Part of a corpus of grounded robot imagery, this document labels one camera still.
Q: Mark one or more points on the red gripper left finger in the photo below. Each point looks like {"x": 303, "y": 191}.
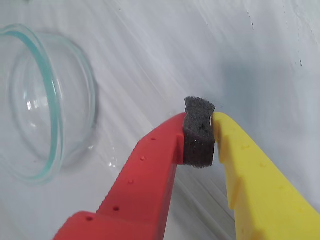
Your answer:
{"x": 135, "y": 195}

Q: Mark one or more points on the white tablecloth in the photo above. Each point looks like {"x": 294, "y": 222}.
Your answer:
{"x": 175, "y": 50}

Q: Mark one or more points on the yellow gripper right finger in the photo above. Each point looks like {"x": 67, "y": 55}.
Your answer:
{"x": 262, "y": 200}

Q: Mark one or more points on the clear glass bowl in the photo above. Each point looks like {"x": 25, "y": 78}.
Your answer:
{"x": 75, "y": 100}

